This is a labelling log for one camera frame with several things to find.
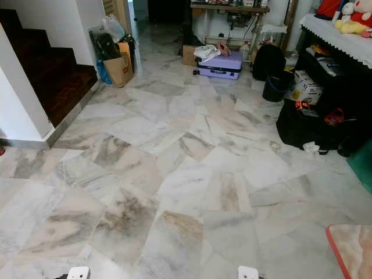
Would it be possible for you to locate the table with white lace cloth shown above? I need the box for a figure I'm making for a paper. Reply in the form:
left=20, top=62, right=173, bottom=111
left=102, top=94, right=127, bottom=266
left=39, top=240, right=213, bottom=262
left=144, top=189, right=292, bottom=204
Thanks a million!
left=299, top=13, right=372, bottom=69

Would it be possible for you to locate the green mat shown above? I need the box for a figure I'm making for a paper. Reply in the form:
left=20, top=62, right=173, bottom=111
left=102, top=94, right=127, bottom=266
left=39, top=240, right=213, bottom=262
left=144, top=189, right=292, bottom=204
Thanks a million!
left=346, top=152, right=372, bottom=195

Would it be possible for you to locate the marble-pattern table red edge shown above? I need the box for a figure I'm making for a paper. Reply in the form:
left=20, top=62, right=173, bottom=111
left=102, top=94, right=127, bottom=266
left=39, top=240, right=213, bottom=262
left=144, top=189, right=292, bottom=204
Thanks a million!
left=325, top=224, right=372, bottom=279

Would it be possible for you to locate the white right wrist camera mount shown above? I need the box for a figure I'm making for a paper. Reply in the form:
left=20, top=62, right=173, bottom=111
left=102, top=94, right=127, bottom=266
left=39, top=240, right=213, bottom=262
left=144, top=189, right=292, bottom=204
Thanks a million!
left=237, top=266, right=260, bottom=279

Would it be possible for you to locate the shiny black bag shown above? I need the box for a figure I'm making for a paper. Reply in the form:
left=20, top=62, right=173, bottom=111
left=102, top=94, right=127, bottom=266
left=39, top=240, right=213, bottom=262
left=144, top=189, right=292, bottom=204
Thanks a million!
left=90, top=26, right=120, bottom=62

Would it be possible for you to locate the dark wooden staircase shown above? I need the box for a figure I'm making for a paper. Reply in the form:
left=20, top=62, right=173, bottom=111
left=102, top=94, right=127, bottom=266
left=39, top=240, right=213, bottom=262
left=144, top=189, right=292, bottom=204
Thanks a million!
left=0, top=9, right=98, bottom=128

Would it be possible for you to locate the white cloth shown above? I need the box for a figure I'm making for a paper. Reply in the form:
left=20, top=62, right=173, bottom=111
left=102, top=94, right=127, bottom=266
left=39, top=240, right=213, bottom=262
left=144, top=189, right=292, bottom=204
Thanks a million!
left=194, top=44, right=221, bottom=62

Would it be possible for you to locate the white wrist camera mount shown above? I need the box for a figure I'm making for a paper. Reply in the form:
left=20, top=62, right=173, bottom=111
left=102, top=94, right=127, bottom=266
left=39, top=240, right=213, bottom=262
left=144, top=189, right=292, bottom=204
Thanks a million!
left=67, top=266, right=91, bottom=279
left=237, top=266, right=260, bottom=279

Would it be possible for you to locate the purple suitcase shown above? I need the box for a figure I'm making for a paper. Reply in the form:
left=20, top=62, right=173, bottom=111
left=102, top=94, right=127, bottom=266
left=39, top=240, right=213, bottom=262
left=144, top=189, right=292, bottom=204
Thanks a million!
left=193, top=51, right=244, bottom=80

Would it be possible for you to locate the wooden shelf desk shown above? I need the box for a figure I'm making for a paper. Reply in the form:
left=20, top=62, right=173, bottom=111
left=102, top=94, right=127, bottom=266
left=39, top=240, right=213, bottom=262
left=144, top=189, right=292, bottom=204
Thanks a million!
left=190, top=2, right=271, bottom=50

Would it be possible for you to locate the brown cardboard box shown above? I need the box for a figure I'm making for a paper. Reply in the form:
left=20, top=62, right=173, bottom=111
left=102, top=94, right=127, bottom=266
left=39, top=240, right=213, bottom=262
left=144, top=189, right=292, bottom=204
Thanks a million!
left=182, top=45, right=198, bottom=67

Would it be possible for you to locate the white plastic stool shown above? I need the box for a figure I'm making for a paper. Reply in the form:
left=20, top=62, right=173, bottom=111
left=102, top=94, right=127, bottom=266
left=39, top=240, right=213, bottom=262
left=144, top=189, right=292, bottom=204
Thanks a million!
left=259, top=23, right=288, bottom=48

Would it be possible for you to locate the black duffel bag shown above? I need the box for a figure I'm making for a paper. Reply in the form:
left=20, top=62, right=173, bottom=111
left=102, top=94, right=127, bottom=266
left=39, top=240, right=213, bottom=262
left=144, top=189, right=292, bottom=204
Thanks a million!
left=276, top=99, right=349, bottom=153

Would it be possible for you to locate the black backpack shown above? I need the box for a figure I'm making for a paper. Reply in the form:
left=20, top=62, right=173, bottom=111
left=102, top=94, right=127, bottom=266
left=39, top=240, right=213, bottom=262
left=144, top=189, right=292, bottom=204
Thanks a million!
left=252, top=44, right=287, bottom=81

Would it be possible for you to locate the crumpled white tissue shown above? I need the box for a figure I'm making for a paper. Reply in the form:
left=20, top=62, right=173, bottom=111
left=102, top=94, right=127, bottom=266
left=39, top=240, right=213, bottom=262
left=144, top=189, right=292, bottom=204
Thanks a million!
left=302, top=141, right=321, bottom=155

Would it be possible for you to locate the blue bag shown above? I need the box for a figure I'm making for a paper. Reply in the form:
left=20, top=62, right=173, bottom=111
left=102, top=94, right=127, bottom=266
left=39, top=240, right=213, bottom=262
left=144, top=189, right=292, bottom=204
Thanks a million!
left=96, top=58, right=112, bottom=85

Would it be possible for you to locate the white plastic bag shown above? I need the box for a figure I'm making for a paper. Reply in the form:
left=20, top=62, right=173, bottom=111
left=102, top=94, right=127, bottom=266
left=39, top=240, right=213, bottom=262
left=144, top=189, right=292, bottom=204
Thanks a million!
left=102, top=15, right=127, bottom=42

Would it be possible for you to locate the white printed cardboard box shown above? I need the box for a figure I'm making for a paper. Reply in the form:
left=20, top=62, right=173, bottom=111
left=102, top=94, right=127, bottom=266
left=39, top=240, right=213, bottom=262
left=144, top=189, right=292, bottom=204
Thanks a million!
left=288, top=70, right=324, bottom=105

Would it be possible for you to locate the yellow red plush toy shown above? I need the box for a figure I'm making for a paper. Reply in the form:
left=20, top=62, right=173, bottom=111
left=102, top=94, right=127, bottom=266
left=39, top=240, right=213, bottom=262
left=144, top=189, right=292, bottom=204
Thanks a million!
left=334, top=0, right=372, bottom=39

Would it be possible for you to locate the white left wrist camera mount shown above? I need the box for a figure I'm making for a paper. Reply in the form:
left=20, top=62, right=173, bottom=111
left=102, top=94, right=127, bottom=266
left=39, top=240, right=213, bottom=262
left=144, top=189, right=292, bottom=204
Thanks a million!
left=67, top=266, right=91, bottom=279

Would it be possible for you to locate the brown paper bag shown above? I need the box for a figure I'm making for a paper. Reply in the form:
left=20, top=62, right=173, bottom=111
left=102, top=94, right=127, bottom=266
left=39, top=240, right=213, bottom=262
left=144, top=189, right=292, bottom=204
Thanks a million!
left=103, top=42, right=133, bottom=88

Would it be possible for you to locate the black bucket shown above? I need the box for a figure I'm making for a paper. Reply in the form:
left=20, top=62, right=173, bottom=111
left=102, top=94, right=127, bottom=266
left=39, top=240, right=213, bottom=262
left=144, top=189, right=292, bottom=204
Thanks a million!
left=262, top=70, right=295, bottom=103

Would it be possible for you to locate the red bag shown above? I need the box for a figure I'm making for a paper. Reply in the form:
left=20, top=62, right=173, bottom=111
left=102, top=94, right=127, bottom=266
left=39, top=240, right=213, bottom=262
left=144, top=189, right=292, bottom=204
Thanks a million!
left=315, top=0, right=345, bottom=21

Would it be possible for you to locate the pink cloth item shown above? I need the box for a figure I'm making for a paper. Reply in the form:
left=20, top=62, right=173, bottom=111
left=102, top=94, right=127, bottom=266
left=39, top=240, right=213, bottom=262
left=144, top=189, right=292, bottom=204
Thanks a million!
left=216, top=42, right=232, bottom=56

